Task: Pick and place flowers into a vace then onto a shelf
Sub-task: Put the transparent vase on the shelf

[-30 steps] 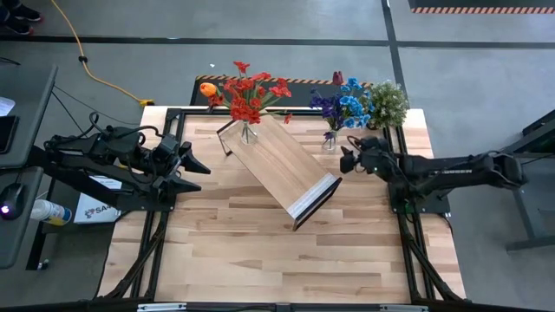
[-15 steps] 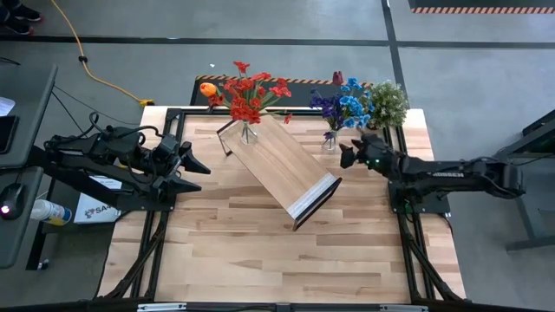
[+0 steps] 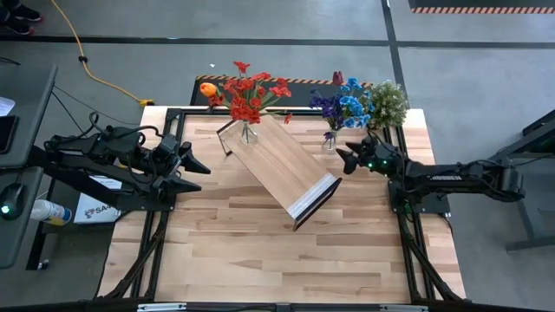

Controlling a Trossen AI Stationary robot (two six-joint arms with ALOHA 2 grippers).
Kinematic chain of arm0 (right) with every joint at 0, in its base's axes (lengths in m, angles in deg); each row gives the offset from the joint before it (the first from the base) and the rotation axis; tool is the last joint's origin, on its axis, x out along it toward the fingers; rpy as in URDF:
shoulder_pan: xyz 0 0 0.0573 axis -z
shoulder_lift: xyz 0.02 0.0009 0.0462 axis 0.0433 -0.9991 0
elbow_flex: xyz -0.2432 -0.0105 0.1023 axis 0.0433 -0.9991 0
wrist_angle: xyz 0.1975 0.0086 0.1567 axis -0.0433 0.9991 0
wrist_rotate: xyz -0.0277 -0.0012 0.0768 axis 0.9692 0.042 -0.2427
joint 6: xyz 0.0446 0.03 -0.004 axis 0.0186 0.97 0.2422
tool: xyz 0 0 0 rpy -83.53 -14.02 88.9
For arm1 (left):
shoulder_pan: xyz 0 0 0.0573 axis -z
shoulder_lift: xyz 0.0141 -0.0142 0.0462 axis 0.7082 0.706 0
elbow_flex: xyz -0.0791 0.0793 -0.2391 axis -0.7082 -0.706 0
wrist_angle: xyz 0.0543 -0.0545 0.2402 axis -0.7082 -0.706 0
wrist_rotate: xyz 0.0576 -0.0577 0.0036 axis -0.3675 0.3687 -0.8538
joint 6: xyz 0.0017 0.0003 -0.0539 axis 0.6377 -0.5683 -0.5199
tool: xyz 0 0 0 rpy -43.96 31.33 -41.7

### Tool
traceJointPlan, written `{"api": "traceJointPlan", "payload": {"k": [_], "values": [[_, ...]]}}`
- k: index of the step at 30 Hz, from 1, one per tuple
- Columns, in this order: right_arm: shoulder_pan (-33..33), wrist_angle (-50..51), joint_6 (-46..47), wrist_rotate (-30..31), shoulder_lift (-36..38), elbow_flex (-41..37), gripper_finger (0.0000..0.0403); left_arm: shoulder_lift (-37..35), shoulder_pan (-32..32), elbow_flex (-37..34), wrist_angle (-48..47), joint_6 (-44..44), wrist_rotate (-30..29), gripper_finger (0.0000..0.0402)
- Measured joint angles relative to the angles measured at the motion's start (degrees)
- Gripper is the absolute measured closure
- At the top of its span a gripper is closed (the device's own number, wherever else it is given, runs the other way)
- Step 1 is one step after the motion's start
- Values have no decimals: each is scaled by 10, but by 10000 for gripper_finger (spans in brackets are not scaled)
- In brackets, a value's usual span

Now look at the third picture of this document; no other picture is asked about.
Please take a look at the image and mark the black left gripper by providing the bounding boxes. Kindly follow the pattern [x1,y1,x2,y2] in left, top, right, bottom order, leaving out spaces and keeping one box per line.
[147,133,212,200]

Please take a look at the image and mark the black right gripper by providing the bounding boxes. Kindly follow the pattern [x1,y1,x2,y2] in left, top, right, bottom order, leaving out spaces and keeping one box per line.
[336,137,407,177]

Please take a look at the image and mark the blue artificial flower bunch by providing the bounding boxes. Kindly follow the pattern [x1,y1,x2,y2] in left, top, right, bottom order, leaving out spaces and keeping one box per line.
[337,76,376,130]

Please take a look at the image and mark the purple artificial flower bunch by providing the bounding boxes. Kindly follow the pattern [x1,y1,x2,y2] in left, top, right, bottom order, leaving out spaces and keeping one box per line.
[308,88,348,143]

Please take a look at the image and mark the clear glass vase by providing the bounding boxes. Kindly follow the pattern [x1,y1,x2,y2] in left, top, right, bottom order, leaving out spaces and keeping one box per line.
[321,128,340,153]
[239,120,260,146]

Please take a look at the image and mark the dark red artificial tulip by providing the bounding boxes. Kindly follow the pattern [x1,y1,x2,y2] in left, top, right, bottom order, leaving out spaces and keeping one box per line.
[331,70,346,101]

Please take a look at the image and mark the large red flower bunch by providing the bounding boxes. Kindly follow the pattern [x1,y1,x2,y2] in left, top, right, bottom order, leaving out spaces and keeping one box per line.
[207,76,294,133]

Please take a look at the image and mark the orange artificial tulip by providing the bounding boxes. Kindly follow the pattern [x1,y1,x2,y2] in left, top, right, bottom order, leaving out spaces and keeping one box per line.
[199,81,225,109]

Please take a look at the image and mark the small red flower bunch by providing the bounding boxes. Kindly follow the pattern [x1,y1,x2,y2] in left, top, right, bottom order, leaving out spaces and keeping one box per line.
[223,60,294,99]

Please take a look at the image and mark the potted green white plant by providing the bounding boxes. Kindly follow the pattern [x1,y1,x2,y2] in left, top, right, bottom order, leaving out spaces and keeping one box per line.
[366,80,410,131]

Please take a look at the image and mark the black mat with striped edge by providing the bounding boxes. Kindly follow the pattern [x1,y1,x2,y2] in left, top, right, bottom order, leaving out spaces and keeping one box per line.
[408,0,555,15]
[189,75,374,107]

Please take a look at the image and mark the white printed box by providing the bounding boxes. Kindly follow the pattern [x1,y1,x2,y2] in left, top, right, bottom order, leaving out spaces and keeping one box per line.
[73,175,125,225]

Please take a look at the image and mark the white spray bottle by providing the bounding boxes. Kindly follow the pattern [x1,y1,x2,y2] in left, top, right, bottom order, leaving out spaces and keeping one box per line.
[29,198,73,227]

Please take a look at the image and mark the black desk leg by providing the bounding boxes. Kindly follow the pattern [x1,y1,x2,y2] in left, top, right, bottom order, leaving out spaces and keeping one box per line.
[25,145,127,272]

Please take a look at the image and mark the grey desk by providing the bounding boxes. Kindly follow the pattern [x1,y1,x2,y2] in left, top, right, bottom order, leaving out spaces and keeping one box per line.
[0,64,59,170]

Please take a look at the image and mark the black computer mouse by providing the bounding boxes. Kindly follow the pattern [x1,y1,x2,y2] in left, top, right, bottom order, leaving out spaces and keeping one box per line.
[0,182,26,221]

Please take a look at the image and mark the black flat phone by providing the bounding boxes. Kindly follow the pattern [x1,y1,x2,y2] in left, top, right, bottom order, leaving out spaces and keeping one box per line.
[0,114,21,155]

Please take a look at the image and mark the dark metal stand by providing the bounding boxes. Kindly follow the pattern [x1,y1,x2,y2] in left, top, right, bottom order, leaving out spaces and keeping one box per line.
[476,107,555,252]

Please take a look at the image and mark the white paper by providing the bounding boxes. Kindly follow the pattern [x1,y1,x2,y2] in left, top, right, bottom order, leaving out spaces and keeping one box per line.
[0,95,16,118]

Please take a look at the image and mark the person's shoe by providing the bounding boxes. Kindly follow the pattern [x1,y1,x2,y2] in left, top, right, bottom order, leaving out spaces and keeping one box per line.
[0,16,35,36]
[6,2,43,23]

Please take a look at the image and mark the wooden shelf with black frame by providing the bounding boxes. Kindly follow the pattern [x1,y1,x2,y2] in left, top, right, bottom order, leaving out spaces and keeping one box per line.
[216,106,343,231]

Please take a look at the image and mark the yellow floor extension cable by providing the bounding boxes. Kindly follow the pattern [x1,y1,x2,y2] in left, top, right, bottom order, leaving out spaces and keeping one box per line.
[49,0,156,108]

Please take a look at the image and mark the black floor cable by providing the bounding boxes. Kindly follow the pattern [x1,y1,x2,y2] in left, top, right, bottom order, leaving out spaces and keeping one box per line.
[51,84,140,127]

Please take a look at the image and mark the silver metal bracket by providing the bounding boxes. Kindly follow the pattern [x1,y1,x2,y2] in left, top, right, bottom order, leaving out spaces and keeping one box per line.
[137,302,187,312]
[379,304,429,312]

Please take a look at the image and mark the black metal rig frame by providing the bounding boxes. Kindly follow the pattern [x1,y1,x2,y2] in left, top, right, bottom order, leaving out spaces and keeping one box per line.
[0,94,555,312]

